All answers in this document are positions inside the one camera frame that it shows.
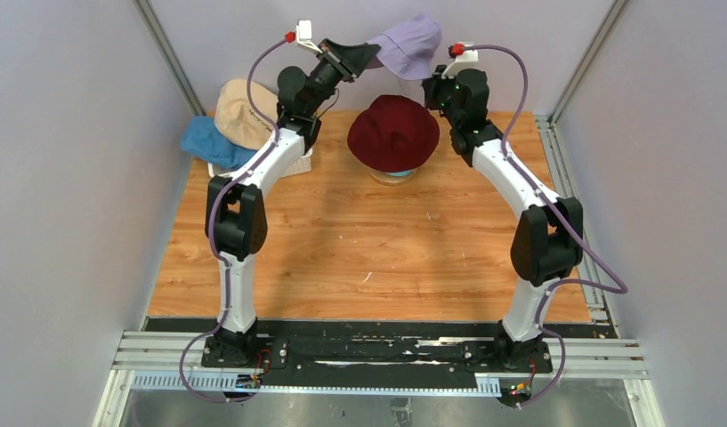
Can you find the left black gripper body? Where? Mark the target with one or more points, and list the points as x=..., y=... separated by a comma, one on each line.
x=323, y=79

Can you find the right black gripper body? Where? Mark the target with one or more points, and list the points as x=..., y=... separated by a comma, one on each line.
x=439, y=98

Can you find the lavender bucket hat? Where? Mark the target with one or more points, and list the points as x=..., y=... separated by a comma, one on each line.
x=407, y=49

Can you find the beige cap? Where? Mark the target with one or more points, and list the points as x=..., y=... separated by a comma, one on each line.
x=242, y=123

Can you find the maroon bucket hat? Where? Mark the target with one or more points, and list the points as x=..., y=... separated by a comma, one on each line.
x=393, y=135

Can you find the blue hat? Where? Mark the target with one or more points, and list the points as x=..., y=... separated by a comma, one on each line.
x=201, y=139

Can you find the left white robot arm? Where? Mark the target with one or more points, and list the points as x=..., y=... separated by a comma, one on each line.
x=236, y=221

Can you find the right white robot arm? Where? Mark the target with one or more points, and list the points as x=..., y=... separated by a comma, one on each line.
x=544, y=249

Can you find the white perforated basket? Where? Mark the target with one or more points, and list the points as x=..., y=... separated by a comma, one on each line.
x=292, y=165

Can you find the wooden hat stand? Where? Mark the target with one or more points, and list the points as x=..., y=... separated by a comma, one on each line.
x=383, y=179

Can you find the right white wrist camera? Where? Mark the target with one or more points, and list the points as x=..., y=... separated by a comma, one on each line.
x=463, y=56

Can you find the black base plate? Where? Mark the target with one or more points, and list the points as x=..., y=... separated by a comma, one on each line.
x=379, y=355

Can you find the aluminium frame rails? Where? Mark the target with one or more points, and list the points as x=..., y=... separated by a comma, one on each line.
x=342, y=247

